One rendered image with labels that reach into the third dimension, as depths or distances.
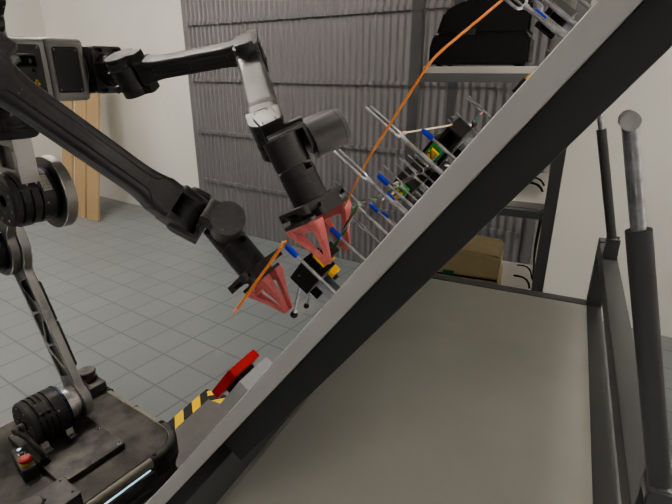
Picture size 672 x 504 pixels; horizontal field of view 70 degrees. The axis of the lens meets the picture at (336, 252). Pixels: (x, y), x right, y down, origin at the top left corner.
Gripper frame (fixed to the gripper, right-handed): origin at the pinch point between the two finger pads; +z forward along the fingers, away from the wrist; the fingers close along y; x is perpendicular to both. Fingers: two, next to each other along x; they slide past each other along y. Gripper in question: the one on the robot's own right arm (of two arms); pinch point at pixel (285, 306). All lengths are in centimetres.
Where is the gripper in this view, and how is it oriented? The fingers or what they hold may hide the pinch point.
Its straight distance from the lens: 87.8
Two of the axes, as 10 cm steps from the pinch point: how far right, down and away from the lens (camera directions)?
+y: 5.2, -4.3, 7.4
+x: -5.7, 4.7, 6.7
